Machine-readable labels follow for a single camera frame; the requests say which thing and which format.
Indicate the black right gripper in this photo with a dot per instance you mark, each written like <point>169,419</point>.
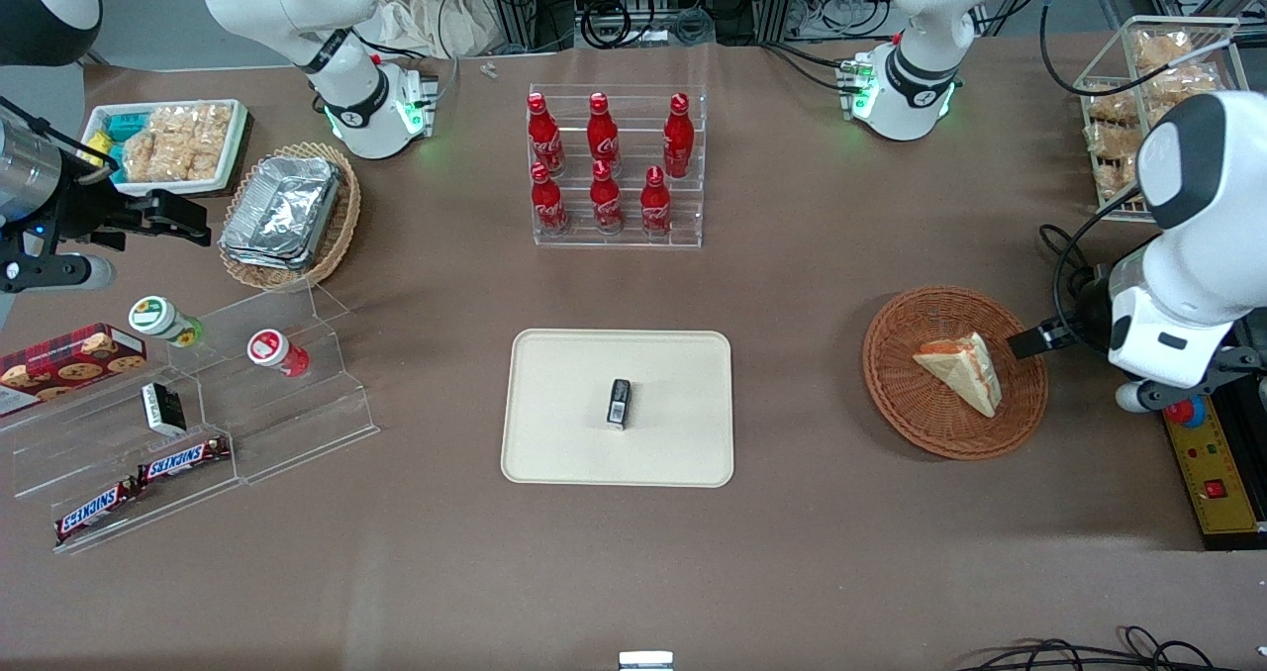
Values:
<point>81,209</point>

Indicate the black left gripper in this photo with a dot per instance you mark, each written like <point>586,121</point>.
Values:
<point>1087,321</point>

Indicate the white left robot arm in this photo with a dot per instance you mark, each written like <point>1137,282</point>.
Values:
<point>911,18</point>

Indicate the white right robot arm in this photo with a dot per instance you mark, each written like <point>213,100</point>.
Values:
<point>346,87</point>

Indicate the white rectangular snack tray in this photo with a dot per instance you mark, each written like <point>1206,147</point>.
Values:
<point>158,188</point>

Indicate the triangular wrapped sandwich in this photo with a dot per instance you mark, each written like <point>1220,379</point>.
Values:
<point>965,374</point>

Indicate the dark woven tray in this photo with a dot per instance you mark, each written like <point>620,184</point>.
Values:
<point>246,142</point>

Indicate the brown round wicker basket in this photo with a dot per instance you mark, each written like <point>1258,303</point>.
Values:
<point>896,384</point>

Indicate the light oval wicker basket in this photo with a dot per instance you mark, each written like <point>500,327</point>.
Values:
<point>341,221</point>

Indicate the beige plastic tray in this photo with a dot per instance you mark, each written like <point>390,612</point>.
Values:
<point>564,414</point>

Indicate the clear rice cracker pack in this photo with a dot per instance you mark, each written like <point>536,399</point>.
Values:
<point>214,142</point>
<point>180,146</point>
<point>144,156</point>

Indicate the yellow snack packet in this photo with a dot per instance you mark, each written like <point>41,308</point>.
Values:
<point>97,148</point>

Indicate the green sunflower yogurt cup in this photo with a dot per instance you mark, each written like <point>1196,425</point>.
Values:
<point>158,318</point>

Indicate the teal snack packet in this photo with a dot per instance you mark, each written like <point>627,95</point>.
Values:
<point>127,125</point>

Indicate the stack of foil trays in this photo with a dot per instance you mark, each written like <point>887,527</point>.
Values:
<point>282,211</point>

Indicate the red tartan cookie box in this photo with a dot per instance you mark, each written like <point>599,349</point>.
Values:
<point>69,364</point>

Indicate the clear bag of crackers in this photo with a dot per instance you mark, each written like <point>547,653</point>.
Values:
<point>1183,85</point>
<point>1114,171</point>
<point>1163,49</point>
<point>1111,107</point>

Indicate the red strawberry yogurt cup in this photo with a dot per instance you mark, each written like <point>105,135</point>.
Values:
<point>272,349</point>

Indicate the black white chocolate box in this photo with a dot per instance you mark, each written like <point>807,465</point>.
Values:
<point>163,409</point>

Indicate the yellow black control box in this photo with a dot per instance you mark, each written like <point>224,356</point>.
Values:
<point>1213,493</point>

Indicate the Snickers chocolate bar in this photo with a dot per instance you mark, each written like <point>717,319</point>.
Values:
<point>183,460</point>
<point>96,511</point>

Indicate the clear acrylic step shelf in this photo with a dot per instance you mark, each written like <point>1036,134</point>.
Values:
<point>59,453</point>
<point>297,424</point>

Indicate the beige cloth bag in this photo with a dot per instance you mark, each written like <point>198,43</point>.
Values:
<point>426,13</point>

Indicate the red cola bottle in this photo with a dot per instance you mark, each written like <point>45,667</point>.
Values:
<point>547,142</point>
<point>678,142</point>
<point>655,208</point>
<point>603,137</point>
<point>548,206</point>
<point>606,204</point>

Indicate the small black box with barcode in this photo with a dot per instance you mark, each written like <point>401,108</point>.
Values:
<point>619,404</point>

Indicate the clear acrylic bottle rack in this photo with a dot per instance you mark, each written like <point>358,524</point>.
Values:
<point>633,117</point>

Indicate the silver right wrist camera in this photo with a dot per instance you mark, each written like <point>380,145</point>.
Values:
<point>59,273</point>

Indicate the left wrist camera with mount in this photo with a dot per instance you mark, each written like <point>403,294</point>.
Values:
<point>1188,379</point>

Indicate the aluminium frame post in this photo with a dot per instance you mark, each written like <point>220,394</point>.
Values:
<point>525,3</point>

